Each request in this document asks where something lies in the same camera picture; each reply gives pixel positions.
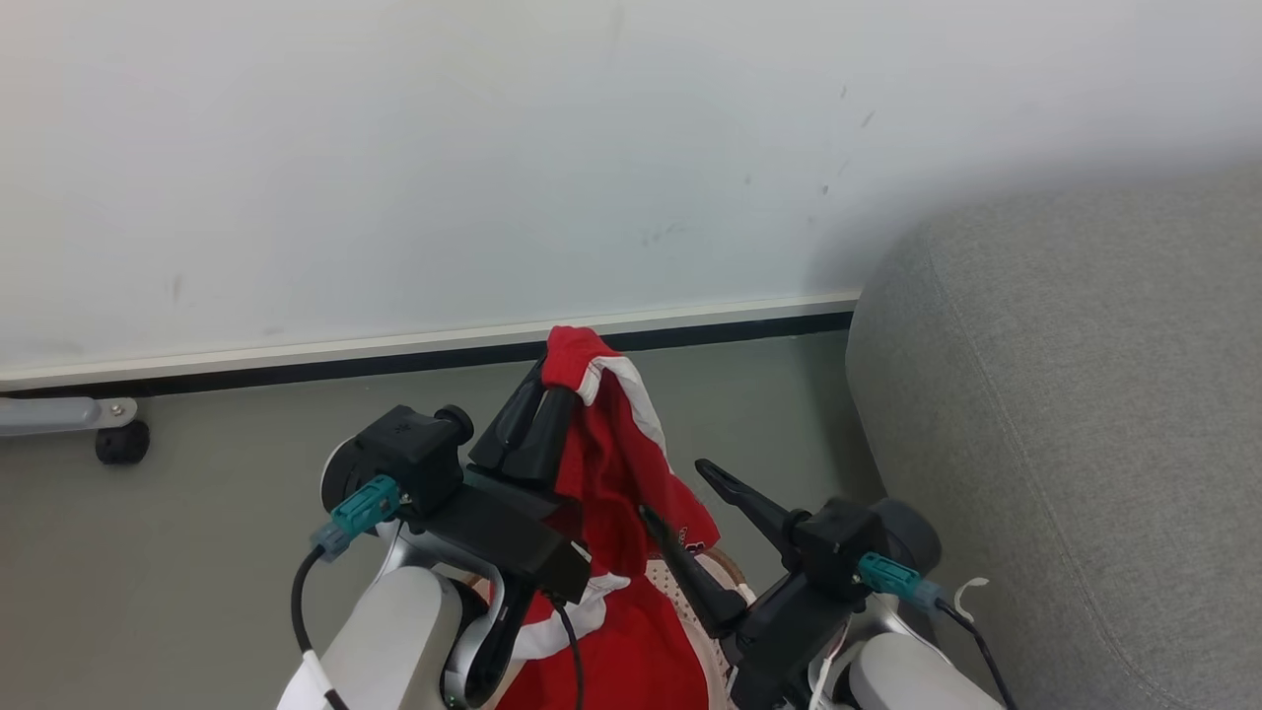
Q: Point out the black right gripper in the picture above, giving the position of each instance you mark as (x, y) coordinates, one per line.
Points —
(779, 641)

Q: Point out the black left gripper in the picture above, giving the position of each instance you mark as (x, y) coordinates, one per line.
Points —
(503, 537)

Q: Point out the red white sports garment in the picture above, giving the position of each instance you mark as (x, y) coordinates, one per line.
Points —
(616, 473)

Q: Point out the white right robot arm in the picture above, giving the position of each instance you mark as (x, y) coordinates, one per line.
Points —
(917, 680)

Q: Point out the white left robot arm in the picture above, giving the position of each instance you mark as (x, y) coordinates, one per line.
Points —
(394, 641)

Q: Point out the grey fabric sofa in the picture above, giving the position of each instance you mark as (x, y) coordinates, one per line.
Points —
(1085, 424)

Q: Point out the black caster wheel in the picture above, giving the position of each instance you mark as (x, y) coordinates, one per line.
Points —
(122, 444)

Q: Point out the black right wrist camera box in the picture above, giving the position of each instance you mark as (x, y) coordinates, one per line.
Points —
(838, 542)

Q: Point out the white black wall baseboard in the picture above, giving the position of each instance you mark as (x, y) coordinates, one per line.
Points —
(394, 353)

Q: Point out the grey metal frame leg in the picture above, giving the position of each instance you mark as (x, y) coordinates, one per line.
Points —
(49, 415)

